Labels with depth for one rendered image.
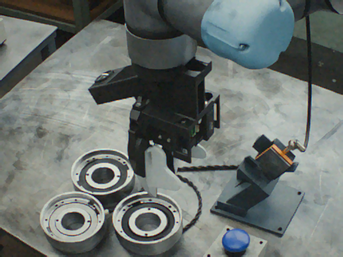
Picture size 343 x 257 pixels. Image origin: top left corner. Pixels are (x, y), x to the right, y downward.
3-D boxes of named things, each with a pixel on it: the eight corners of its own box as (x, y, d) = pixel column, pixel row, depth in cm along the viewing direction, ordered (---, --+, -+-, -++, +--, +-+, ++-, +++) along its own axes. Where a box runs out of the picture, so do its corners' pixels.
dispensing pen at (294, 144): (230, 172, 100) (291, 125, 87) (248, 189, 100) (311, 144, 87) (224, 181, 98) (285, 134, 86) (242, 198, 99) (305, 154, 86)
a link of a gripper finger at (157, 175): (173, 221, 77) (177, 161, 72) (133, 203, 80) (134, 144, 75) (186, 207, 79) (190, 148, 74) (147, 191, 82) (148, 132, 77)
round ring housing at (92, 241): (59, 266, 91) (54, 251, 88) (36, 221, 98) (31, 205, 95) (119, 242, 94) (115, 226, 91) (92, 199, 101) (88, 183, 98)
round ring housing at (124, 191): (87, 219, 98) (82, 202, 95) (67, 177, 105) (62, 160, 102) (146, 198, 101) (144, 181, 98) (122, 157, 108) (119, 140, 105)
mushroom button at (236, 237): (216, 262, 87) (216, 241, 84) (229, 243, 90) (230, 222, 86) (240, 271, 86) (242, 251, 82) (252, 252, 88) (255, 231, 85)
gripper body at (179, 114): (189, 170, 72) (185, 86, 64) (126, 144, 75) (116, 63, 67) (221, 130, 76) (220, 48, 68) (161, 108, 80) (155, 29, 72)
